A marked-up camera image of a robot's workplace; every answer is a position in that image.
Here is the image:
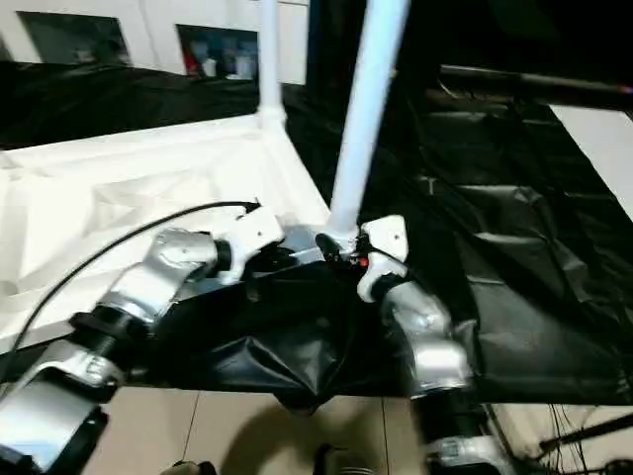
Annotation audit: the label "thin black floor cables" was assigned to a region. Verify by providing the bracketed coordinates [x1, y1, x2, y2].
[543, 403, 633, 475]

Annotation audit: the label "black work mat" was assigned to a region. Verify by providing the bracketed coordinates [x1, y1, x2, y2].
[0, 58, 633, 412]

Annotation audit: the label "white sideboard cabinet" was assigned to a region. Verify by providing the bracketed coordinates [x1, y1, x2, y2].
[0, 0, 311, 85]

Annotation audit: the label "flat white board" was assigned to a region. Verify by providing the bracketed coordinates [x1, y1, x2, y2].
[551, 104, 633, 224]

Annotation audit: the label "black tripod stand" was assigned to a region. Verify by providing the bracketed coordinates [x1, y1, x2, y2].
[538, 413, 633, 449]

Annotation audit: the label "long black pole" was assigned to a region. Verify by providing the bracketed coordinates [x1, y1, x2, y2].
[439, 63, 633, 98]

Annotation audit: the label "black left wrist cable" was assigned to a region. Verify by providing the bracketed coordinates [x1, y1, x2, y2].
[12, 198, 263, 352]

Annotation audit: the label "white plastic table leg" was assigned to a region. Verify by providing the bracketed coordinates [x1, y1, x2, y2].
[255, 0, 287, 133]
[323, 0, 411, 243]

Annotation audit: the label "white plastic table top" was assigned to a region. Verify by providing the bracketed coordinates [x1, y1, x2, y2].
[0, 111, 357, 355]

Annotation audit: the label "black right robot foot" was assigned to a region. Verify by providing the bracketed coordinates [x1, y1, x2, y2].
[314, 444, 377, 475]

